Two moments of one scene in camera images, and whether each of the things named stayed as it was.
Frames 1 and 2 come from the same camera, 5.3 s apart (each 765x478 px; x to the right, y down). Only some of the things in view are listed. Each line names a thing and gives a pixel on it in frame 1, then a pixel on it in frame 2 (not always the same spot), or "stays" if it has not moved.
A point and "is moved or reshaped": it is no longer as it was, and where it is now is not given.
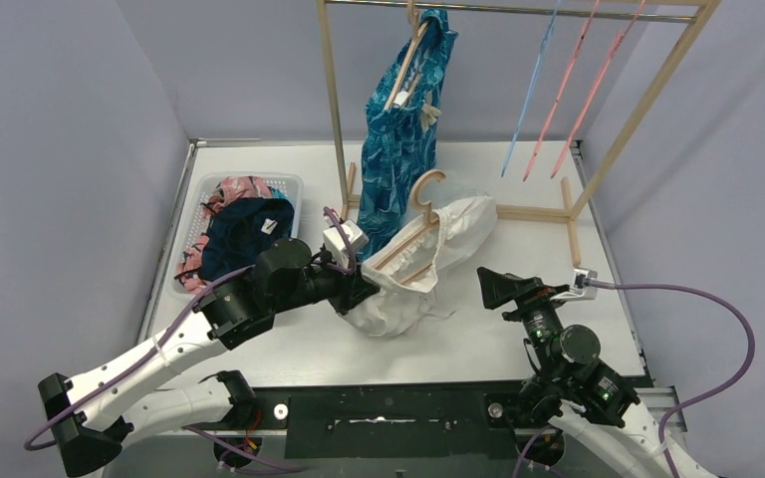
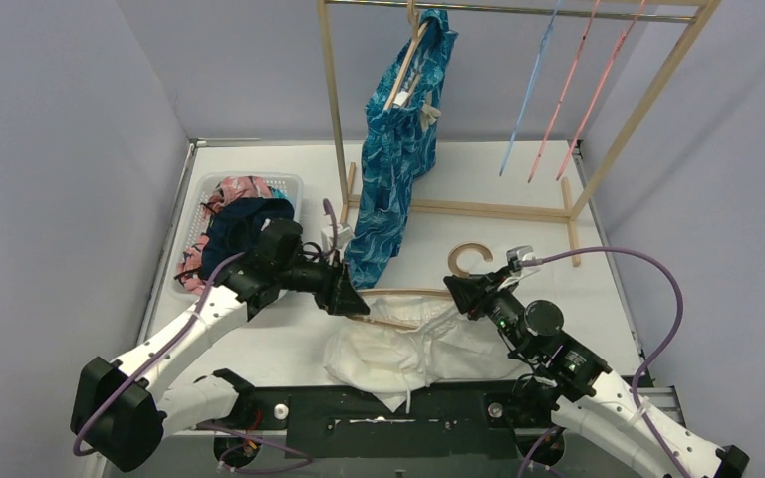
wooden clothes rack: x=346 y=179 stays
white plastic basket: x=293 y=182 stays
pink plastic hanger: x=617 y=42 is moved or reshaped
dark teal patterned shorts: x=401 y=119 stays
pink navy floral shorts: x=188 y=267 stays
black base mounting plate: x=373 y=423 stays
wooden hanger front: x=431 y=221 to x=453 y=268
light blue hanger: x=557 y=6 stays
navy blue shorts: x=240 y=231 stays
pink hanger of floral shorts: x=562 y=85 is moved or reshaped
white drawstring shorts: x=406 y=276 to x=403 y=343
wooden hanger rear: x=419 y=29 stays
